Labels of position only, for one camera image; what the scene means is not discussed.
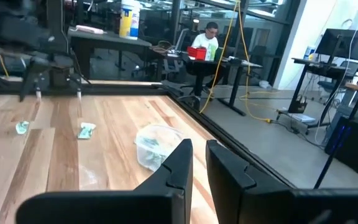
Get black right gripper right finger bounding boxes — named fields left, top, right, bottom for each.
left=206, top=139, right=358, bottom=224

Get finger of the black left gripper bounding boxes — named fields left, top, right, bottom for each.
left=63, top=74, right=83, bottom=100
left=19, top=58, right=51, bottom=102

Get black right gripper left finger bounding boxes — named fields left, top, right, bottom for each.
left=16, top=139, right=194, bottom=224

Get green white sweetener packet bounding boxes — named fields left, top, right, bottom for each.
left=141, top=138, right=161, bottom=149
left=15, top=120, right=30, bottom=135
left=144, top=152, right=167, bottom=167
left=76, top=122, right=97, bottom=140

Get pink white flat object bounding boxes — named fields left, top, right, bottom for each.
left=75, top=24, right=107, bottom=35

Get dark grey desk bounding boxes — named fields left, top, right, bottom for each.
left=68, top=27, right=154, bottom=82

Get small clear plastic container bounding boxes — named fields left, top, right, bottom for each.
left=134, top=124, right=185, bottom=172

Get white yellow wipes canister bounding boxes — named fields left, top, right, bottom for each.
left=119, top=0, right=142, bottom=40

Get white papers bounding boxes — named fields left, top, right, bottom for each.
left=287, top=112, right=316, bottom=123

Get grey office chair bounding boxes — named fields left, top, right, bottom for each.
left=163, top=27, right=198, bottom=103

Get black computer tower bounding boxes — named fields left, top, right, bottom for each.
left=324, top=110, right=358, bottom=177

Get black slanted pole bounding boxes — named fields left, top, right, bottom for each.
left=313, top=62, right=358, bottom=190

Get red box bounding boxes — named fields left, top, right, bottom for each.
left=187, top=46, right=208, bottom=61

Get person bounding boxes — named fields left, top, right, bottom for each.
left=185, top=21, right=226, bottom=94

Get green bottle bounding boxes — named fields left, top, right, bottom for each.
left=208, top=43, right=219, bottom=62

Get black office desk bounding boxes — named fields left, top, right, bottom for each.
left=149, top=46, right=264, bottom=116

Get black monitor desk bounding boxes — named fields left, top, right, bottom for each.
left=286, top=57, right=358, bottom=128

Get small wipes canister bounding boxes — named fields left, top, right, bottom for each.
left=303, top=45, right=316, bottom=60

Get black computer monitor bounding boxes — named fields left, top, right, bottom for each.
left=314, top=28, right=358, bottom=62

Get yellow cable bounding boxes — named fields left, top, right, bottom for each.
left=199, top=0, right=273, bottom=124

